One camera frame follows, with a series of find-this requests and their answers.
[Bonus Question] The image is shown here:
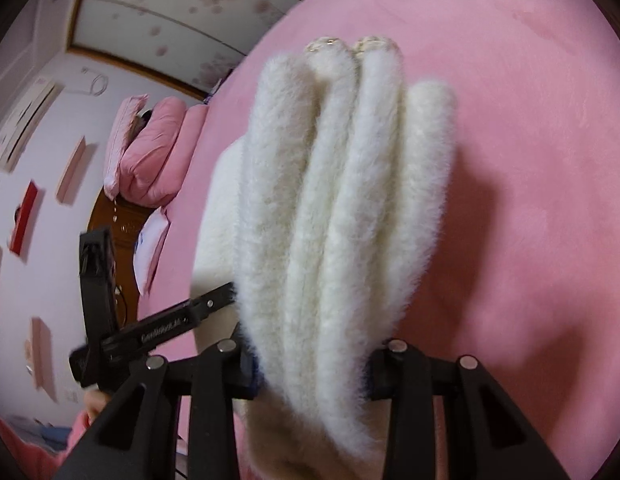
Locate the small white printed pillow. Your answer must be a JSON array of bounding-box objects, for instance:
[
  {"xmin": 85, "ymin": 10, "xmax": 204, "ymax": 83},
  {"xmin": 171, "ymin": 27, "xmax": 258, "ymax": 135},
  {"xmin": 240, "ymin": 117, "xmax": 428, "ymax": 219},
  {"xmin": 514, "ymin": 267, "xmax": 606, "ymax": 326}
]
[{"xmin": 132, "ymin": 207, "xmax": 171, "ymax": 296}]

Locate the floral sliding door wardrobe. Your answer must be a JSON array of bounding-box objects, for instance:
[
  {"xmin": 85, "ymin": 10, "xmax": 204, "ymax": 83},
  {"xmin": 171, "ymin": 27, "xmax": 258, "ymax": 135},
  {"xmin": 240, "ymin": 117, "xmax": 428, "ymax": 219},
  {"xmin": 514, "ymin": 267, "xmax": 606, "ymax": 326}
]
[{"xmin": 64, "ymin": 0, "xmax": 358, "ymax": 103}]

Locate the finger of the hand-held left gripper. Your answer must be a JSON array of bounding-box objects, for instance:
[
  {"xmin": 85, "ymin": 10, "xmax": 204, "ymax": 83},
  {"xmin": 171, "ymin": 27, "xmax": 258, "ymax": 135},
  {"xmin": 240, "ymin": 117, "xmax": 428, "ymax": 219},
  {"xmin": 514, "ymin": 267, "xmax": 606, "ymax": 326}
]
[{"xmin": 187, "ymin": 281, "xmax": 238, "ymax": 323}]

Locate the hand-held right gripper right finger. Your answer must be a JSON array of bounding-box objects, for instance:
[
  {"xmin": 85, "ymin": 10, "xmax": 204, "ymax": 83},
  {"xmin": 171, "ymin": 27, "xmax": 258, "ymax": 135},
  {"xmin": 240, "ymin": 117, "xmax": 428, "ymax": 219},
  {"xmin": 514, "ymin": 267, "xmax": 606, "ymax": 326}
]
[{"xmin": 364, "ymin": 338, "xmax": 571, "ymax": 480}]

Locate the white wall air conditioner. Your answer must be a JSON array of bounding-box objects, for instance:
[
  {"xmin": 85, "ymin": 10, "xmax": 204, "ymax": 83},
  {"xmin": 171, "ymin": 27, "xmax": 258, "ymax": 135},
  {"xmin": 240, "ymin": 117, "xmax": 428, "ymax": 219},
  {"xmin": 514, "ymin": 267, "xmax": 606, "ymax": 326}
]
[{"xmin": 0, "ymin": 76, "xmax": 63, "ymax": 173}]

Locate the pink plush bed blanket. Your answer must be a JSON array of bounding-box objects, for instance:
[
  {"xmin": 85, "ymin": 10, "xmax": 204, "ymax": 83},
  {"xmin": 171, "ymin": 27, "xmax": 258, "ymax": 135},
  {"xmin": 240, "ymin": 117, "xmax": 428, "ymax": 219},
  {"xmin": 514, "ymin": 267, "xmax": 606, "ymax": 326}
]
[{"xmin": 134, "ymin": 0, "xmax": 620, "ymax": 480}]

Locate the folded pink quilt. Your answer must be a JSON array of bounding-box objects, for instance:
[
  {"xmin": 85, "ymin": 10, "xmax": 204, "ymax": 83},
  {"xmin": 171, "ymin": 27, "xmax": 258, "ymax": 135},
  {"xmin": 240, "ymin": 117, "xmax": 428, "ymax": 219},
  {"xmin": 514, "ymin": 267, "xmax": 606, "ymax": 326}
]
[{"xmin": 118, "ymin": 96, "xmax": 211, "ymax": 209}]

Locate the pink pillow with lace trim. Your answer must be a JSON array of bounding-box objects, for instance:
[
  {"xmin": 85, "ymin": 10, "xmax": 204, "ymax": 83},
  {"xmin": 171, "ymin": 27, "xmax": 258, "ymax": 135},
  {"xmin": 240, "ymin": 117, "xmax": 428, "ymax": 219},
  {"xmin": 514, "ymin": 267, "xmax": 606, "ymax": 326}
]
[{"xmin": 104, "ymin": 94, "xmax": 150, "ymax": 201}]

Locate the red wall shelf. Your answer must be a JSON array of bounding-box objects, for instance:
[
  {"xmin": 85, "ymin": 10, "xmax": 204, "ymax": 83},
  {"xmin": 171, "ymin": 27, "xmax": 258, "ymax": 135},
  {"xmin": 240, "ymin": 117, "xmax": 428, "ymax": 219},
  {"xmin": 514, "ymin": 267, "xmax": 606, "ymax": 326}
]
[{"xmin": 10, "ymin": 180, "xmax": 44, "ymax": 256}]

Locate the white fluffy cardigan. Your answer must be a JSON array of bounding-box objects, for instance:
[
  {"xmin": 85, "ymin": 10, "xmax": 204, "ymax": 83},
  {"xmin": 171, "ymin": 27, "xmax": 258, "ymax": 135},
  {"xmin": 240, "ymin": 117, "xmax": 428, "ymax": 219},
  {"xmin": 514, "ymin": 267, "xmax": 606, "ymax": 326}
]
[{"xmin": 190, "ymin": 35, "xmax": 458, "ymax": 480}]

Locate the person's left hand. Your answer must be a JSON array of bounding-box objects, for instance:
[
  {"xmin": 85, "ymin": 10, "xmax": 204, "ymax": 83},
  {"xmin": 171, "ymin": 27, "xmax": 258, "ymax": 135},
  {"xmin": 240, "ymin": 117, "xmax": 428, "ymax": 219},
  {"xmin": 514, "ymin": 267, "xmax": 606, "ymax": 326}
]
[{"xmin": 84, "ymin": 389, "xmax": 115, "ymax": 423}]

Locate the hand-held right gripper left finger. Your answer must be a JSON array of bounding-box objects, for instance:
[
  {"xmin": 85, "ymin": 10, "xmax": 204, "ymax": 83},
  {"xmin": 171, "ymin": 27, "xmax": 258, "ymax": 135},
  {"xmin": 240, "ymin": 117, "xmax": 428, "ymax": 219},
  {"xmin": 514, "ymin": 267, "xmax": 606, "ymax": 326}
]
[{"xmin": 52, "ymin": 322, "xmax": 265, "ymax": 480}]

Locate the brown wooden headboard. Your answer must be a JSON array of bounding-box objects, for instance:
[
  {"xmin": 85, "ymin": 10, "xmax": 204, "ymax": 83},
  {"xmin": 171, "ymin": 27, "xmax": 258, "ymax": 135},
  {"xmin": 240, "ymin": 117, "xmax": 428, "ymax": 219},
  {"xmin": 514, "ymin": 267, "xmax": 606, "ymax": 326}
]
[{"xmin": 87, "ymin": 187, "xmax": 158, "ymax": 331}]

